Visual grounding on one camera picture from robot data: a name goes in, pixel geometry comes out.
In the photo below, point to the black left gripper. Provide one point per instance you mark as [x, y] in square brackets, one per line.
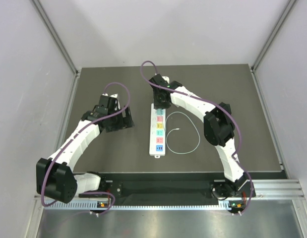
[125, 122]

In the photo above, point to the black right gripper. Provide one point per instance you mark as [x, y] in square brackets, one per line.
[157, 105]

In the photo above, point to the teal USB charger plug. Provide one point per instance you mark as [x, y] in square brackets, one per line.
[160, 112]

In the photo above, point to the white power strip coloured sockets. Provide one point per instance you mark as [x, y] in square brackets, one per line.
[157, 143]

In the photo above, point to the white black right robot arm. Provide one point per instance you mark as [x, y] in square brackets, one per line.
[218, 126]

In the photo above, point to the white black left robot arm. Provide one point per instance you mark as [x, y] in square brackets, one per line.
[54, 176]

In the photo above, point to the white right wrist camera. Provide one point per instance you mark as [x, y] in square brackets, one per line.
[166, 78]

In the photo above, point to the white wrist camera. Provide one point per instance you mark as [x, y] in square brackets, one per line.
[166, 78]
[112, 96]

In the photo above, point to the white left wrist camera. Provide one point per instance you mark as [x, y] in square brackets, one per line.
[112, 96]

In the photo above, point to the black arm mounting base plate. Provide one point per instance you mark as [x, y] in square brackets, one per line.
[206, 185]

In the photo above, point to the grey slotted cable duct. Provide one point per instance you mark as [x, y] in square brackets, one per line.
[102, 205]

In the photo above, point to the aluminium frame post left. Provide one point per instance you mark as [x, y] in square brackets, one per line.
[54, 35]

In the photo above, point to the aluminium frame post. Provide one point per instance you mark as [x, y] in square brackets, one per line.
[54, 35]
[273, 34]

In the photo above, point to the aluminium frame post right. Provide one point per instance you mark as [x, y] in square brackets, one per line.
[273, 34]

